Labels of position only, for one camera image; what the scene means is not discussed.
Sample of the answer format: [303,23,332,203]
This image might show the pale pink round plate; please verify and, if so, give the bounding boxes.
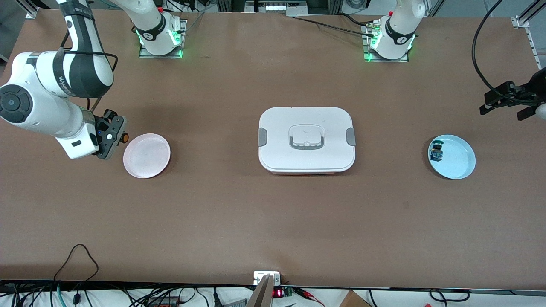
[123,133,171,179]

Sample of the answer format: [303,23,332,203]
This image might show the light blue round plate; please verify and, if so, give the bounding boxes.
[428,134,476,180]

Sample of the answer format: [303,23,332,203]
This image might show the white lunch box grey clasps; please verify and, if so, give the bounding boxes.
[258,107,356,175]

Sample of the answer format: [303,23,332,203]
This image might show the silver lit control box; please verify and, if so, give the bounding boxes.
[245,0,308,14]

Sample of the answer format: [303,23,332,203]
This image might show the small white socket block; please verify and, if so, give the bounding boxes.
[253,271,281,285]

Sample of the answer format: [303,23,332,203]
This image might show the grey metal bar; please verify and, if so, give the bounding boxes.
[246,275,273,307]

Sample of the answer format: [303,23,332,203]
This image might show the brown cardboard piece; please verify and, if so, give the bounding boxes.
[339,290,372,307]

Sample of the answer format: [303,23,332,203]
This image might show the red and black test leads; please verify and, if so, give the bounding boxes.
[294,287,325,307]

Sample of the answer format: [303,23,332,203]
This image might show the aluminium frame profile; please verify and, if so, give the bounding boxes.
[19,0,47,20]
[511,0,546,70]

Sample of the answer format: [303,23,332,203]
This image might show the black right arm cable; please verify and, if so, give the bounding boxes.
[60,30,119,112]

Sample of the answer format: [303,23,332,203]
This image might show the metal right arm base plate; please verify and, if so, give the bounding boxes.
[139,19,187,59]

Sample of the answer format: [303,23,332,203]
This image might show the thin black cable loop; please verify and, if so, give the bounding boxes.
[53,244,99,283]

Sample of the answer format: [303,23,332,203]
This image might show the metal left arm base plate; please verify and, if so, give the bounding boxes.
[363,23,409,63]

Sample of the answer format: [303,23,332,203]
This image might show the black power cable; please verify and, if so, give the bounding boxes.
[294,13,376,37]

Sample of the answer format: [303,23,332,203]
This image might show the black coiled cable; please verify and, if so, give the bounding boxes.
[429,289,470,302]

